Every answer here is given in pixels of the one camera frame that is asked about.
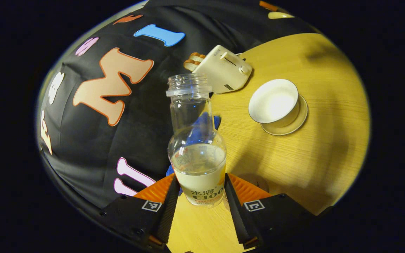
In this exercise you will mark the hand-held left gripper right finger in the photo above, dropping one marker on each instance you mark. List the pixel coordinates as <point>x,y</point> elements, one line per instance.
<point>236,211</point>

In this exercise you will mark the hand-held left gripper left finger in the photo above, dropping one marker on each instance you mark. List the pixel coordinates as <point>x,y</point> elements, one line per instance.
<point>169,211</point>

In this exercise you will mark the clear plastic water bottle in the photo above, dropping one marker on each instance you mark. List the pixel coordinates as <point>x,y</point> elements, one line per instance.
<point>197,165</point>

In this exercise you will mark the white teacup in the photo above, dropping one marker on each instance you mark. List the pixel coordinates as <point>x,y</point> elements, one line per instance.
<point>272,102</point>

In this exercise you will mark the white teacup saucer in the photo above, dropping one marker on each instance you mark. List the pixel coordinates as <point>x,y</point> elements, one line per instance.
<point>295,123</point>

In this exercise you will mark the blue folded towel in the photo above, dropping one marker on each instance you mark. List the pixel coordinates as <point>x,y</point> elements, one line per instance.
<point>217,122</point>

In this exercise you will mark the black backdrop cloth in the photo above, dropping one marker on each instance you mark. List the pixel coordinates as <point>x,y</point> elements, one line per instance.
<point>146,116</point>

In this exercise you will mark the white toaster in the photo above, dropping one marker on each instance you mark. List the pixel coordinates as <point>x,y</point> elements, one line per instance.
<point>223,70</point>

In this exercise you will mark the toast bread slice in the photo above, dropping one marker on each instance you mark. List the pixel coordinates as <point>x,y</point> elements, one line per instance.
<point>192,65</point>
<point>198,55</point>

